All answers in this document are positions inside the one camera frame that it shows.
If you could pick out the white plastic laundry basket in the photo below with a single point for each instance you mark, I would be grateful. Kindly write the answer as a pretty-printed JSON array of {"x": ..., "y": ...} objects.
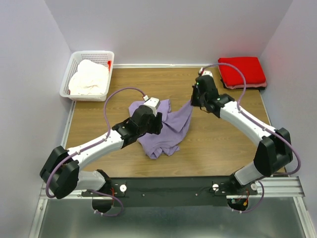
[{"x": 100, "y": 57}]

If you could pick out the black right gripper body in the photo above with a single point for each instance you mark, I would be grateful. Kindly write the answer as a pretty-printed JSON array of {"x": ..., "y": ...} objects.
[{"x": 197, "y": 99}]

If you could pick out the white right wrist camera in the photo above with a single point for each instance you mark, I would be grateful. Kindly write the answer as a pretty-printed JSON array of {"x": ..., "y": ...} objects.
[{"x": 203, "y": 72}]

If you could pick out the folded black t shirt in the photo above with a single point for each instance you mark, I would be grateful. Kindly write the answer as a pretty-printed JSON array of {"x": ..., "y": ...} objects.
[{"x": 250, "y": 88}]

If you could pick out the red garment in basket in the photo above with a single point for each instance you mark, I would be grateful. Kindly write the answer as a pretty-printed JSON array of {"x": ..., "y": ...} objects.
[{"x": 110, "y": 65}]

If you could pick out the white crumpled t shirt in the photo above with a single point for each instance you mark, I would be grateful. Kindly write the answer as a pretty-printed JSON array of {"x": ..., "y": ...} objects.
[{"x": 89, "y": 79}]

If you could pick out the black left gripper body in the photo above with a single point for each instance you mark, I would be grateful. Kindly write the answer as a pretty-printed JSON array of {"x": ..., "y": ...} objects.
[{"x": 153, "y": 126}]

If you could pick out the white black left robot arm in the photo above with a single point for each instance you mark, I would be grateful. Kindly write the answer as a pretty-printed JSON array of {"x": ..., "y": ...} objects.
[{"x": 63, "y": 171}]

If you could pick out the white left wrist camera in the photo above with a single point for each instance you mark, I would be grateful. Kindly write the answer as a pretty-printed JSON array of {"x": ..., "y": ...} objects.
[{"x": 152, "y": 103}]

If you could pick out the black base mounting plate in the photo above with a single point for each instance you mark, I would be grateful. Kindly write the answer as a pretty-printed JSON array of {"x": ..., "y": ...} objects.
[{"x": 176, "y": 191}]

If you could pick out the purple t shirt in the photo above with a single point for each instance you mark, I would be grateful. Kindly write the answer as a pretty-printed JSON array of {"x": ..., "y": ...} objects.
[{"x": 175, "y": 126}]

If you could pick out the folded pink t shirt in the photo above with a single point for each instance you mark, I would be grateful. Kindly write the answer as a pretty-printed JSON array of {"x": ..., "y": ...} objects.
[{"x": 247, "y": 85}]

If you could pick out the folded red t shirt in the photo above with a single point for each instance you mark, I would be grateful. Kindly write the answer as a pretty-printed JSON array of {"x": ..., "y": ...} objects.
[{"x": 250, "y": 68}]

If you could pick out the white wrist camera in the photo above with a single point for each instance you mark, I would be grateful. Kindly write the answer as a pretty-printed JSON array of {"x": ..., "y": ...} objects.
[
  {"x": 203, "y": 72},
  {"x": 152, "y": 103}
]

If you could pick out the aluminium frame rail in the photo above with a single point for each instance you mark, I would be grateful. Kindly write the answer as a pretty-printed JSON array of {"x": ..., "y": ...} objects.
[{"x": 276, "y": 211}]

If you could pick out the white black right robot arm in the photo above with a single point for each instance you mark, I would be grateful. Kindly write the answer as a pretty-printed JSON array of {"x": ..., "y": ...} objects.
[{"x": 273, "y": 146}]

